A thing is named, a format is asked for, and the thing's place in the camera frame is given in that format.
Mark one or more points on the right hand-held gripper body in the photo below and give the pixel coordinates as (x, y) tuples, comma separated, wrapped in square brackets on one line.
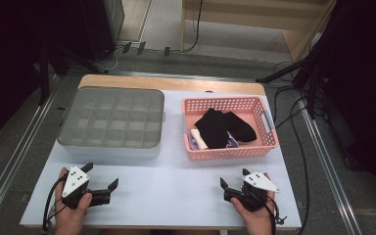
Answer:
[(258, 181)]

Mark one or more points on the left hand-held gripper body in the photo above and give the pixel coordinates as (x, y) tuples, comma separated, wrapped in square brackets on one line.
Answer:
[(75, 181)]

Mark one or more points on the grey divided storage box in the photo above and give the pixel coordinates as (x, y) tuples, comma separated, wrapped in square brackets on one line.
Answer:
[(111, 156)]

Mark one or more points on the black sock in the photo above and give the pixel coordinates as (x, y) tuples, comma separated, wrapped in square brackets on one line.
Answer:
[(243, 130), (212, 129)]

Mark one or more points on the cream sock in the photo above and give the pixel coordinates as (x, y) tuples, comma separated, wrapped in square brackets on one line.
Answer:
[(199, 138)]

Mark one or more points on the pink plastic basket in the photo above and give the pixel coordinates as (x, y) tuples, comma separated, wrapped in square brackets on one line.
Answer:
[(222, 104)]

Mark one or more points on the translucent grey box lid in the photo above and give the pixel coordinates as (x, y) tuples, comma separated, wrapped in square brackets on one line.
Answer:
[(88, 94)]

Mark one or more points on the person's left hand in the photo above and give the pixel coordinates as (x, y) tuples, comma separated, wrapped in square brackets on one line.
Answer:
[(68, 218)]

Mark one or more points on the person's right hand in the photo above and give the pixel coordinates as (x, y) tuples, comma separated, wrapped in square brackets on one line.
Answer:
[(259, 220)]

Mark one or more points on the black metal stand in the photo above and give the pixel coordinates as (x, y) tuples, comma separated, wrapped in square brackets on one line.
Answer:
[(45, 75)]

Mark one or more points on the black tripod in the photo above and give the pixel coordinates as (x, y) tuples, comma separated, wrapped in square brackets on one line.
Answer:
[(311, 88)]

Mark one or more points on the dark metal cabinet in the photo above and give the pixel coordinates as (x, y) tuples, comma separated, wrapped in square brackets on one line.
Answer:
[(94, 29)]

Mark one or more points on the black curtain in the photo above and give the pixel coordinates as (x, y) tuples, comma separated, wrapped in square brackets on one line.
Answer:
[(365, 81), (6, 49)]

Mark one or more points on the light wooden cabinet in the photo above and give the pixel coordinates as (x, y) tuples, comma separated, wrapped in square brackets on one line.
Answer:
[(241, 6)]

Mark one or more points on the metal floor rail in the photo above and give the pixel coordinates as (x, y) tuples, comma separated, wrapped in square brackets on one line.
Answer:
[(13, 160), (328, 166)]

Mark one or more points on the small black floor bracket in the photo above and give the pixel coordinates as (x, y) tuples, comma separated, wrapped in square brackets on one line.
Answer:
[(141, 48), (126, 47), (167, 51)]

